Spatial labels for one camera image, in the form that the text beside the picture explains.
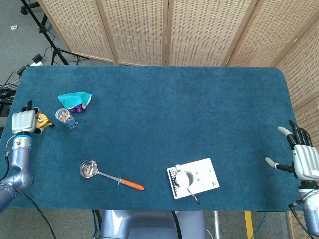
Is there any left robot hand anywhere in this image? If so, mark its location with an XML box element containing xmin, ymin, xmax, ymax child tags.
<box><xmin>11</xmin><ymin>100</ymin><xmax>48</xmax><ymax>135</ymax></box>

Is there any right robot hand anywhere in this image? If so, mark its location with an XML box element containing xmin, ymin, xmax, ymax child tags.
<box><xmin>265</xmin><ymin>119</ymin><xmax>319</xmax><ymax>182</ymax></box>

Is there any yellow tape measure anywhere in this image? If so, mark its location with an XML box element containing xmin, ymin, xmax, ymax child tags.
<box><xmin>35</xmin><ymin>112</ymin><xmax>55</xmax><ymax>130</ymax></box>

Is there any clear plastic snack jar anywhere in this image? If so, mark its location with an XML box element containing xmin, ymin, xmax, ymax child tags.
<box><xmin>55</xmin><ymin>108</ymin><xmax>79</xmax><ymax>130</ymax></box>

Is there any teal cloth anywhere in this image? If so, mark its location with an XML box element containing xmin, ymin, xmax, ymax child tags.
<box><xmin>57</xmin><ymin>92</ymin><xmax>93</xmax><ymax>110</ymax></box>

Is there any white power strip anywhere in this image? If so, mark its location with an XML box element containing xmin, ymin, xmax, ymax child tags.
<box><xmin>16</xmin><ymin>62</ymin><xmax>43</xmax><ymax>76</ymax></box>

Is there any black tripod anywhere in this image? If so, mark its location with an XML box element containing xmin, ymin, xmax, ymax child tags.
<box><xmin>21</xmin><ymin>0</ymin><xmax>89</xmax><ymax>66</ymax></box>

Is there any yellow floor strip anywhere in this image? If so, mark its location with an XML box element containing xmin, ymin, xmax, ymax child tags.
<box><xmin>244</xmin><ymin>211</ymin><xmax>255</xmax><ymax>239</ymax></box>

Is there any silver table leg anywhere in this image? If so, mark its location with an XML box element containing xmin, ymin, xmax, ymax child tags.
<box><xmin>213</xmin><ymin>211</ymin><xmax>221</xmax><ymax>239</ymax></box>

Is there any black office chair base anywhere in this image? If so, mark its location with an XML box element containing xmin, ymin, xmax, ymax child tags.
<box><xmin>20</xmin><ymin>4</ymin><xmax>49</xmax><ymax>24</ymax></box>

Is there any blue velvet tablecloth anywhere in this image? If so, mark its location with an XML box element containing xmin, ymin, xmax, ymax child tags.
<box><xmin>0</xmin><ymin>65</ymin><xmax>318</xmax><ymax>212</ymax></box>

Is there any grey robot torso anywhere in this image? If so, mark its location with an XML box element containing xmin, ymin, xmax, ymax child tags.
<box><xmin>99</xmin><ymin>210</ymin><xmax>208</xmax><ymax>239</ymax></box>

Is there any woven wooden folding screen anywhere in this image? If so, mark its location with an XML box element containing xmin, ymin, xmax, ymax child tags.
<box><xmin>37</xmin><ymin>0</ymin><xmax>319</xmax><ymax>239</ymax></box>

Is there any black floor cable bundle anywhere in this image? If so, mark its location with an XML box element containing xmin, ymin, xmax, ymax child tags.
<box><xmin>0</xmin><ymin>72</ymin><xmax>20</xmax><ymax>118</ymax></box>

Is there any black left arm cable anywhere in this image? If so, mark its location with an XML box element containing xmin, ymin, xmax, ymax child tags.
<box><xmin>0</xmin><ymin>136</ymin><xmax>57</xmax><ymax>239</ymax></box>

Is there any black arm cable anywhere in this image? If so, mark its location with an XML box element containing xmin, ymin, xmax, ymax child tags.
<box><xmin>0</xmin><ymin>136</ymin><xmax>57</xmax><ymax>239</ymax></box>
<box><xmin>288</xmin><ymin>190</ymin><xmax>319</xmax><ymax>237</ymax></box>

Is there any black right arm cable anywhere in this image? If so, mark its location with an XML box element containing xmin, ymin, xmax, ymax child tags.
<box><xmin>288</xmin><ymin>190</ymin><xmax>319</xmax><ymax>237</ymax></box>

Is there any blue cable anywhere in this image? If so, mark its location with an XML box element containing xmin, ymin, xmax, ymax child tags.
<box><xmin>251</xmin><ymin>211</ymin><xmax>268</xmax><ymax>239</ymax></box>

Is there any steel ladle orange handle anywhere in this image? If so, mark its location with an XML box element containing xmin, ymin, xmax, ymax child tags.
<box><xmin>79</xmin><ymin>160</ymin><xmax>145</xmax><ymax>191</ymax></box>

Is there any bent steel wire black tip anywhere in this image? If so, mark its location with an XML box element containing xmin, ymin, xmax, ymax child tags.
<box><xmin>186</xmin><ymin>187</ymin><xmax>201</xmax><ymax>205</ymax></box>

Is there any black torso cable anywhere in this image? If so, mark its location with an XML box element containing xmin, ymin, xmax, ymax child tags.
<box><xmin>170</xmin><ymin>210</ymin><xmax>184</xmax><ymax>239</ymax></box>

